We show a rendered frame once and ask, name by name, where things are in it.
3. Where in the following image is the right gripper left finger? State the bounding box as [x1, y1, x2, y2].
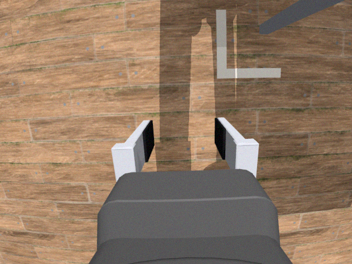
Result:
[111, 120, 155, 182]

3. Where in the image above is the wooden table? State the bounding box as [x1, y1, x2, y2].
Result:
[259, 0, 347, 35]

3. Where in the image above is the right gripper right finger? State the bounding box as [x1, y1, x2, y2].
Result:
[214, 117, 260, 178]

